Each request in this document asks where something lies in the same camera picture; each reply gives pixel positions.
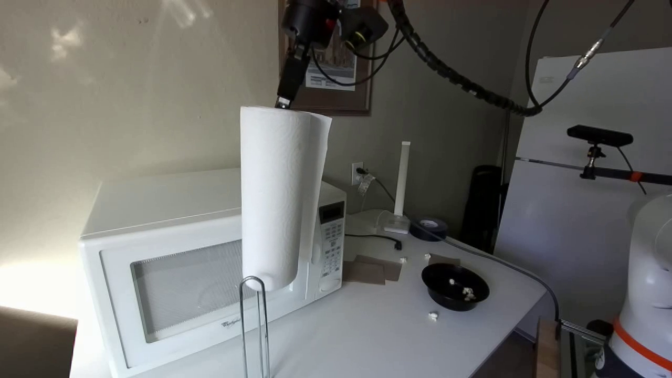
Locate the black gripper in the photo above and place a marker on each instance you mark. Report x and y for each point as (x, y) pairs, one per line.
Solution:
(309, 22)

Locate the white paper towel roll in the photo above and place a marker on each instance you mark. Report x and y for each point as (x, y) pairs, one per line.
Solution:
(281, 195)

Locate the brown framed picture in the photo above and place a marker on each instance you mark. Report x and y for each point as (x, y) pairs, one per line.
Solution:
(337, 103)

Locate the small black wrist box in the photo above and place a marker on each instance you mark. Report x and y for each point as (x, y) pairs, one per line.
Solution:
(364, 28)

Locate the white microwave oven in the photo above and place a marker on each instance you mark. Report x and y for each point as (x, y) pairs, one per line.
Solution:
(161, 202)

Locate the dark grey tape roll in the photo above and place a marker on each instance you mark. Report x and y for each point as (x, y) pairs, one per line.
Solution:
(417, 231)

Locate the brown cardboard piece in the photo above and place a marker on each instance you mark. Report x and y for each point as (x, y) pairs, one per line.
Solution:
(370, 270)

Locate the black speaker box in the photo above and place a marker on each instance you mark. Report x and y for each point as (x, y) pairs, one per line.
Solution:
(485, 210)

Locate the black bowl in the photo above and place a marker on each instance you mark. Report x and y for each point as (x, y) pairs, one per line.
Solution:
(448, 299)

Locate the white board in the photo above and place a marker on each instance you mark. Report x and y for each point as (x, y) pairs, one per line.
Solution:
(559, 231)

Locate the grey metal object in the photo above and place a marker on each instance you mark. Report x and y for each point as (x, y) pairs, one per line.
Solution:
(581, 353)

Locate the white post stand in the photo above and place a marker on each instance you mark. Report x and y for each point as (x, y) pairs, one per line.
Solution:
(404, 180)

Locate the black bar camera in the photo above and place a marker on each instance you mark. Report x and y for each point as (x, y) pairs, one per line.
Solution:
(599, 135)

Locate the black camera boom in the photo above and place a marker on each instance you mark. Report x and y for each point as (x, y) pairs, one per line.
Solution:
(655, 177)

